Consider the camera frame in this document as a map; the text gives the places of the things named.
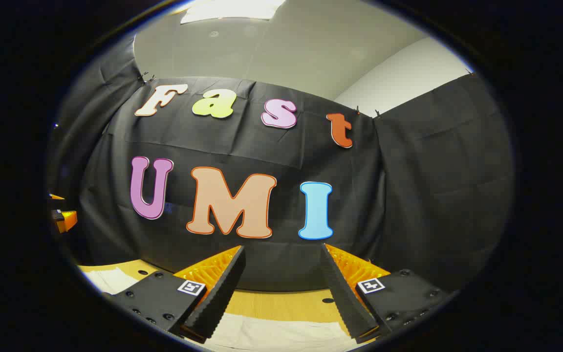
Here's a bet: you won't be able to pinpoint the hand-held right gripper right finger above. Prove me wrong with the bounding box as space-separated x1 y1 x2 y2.
320 242 459 344

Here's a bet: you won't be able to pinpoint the ceiling light panel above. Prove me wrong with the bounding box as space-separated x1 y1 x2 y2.
180 0 287 24

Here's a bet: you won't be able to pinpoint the black backdrop cloth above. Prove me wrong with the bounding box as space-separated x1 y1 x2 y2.
47 34 516 294

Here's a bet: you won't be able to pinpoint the white jeans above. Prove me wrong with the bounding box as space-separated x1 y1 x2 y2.
82 266 375 352

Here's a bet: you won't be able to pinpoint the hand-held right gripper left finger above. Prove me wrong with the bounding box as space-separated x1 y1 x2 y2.
102 245 247 344

